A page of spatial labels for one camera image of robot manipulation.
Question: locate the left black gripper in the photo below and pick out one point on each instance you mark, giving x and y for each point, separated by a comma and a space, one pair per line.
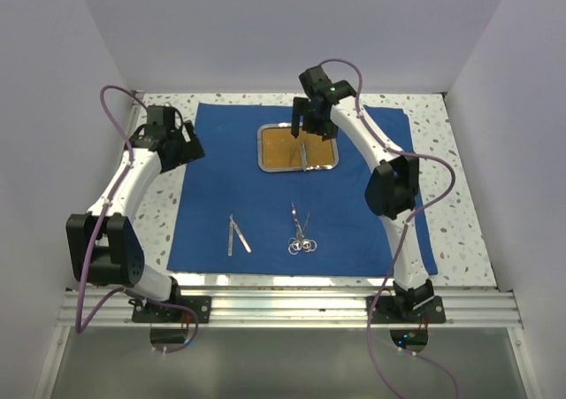
191, 149

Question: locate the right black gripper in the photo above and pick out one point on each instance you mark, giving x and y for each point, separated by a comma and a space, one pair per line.
327, 130

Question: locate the steel scalpel handle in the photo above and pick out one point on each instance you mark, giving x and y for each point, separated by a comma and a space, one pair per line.
230, 240

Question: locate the steel surgical scissors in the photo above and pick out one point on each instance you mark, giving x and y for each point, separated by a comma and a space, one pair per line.
298, 232

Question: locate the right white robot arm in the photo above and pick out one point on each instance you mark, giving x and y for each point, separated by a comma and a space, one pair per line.
392, 190

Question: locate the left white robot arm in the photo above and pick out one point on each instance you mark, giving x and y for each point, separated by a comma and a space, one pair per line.
104, 247

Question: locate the steel tray orange liner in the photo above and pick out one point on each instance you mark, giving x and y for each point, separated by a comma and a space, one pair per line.
279, 152

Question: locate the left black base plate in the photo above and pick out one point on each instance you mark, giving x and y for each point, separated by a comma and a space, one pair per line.
191, 308

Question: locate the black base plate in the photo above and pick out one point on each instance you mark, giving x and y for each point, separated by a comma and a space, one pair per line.
413, 306
191, 308

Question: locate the aluminium front rail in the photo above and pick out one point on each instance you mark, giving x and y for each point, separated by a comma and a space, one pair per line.
348, 308

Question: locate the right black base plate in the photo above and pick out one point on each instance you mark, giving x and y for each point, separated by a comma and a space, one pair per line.
413, 306

